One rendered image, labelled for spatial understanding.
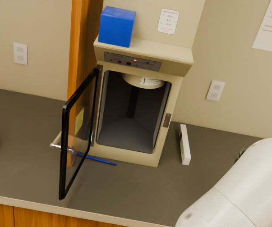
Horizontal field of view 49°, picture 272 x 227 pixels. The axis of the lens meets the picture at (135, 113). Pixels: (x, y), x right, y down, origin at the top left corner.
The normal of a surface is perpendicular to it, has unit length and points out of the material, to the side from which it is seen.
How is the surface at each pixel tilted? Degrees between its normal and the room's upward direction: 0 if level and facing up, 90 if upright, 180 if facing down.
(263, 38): 90
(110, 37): 90
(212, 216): 34
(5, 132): 0
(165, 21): 90
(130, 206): 0
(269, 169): 47
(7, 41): 90
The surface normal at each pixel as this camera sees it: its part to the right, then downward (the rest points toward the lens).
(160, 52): 0.17, -0.82
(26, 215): -0.08, 0.54
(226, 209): -0.32, -0.56
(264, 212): 0.14, 0.10
